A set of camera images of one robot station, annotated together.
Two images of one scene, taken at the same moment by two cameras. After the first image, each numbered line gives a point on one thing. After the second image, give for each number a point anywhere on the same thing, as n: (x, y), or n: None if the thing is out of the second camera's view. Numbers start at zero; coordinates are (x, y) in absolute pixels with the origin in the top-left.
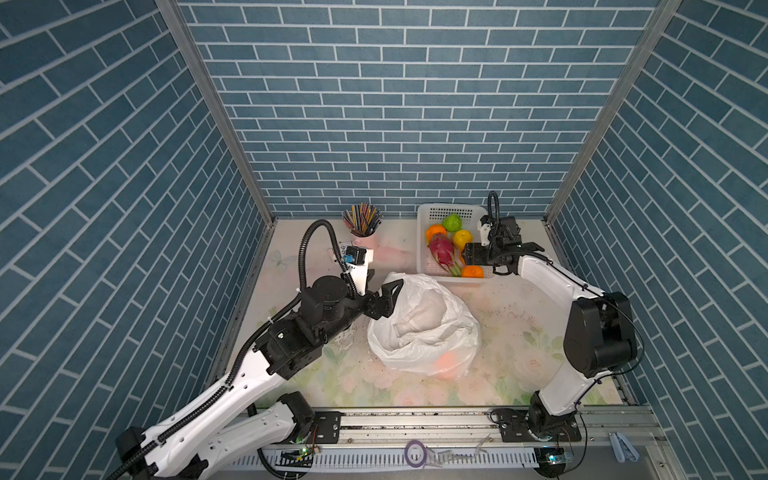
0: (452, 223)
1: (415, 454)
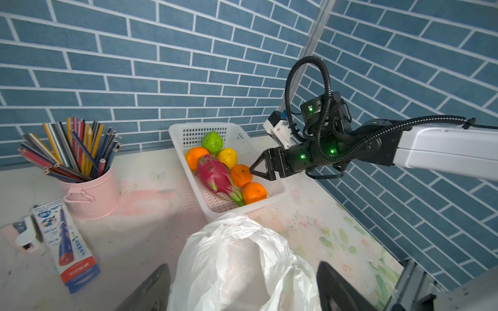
0: (213, 142)
1: None
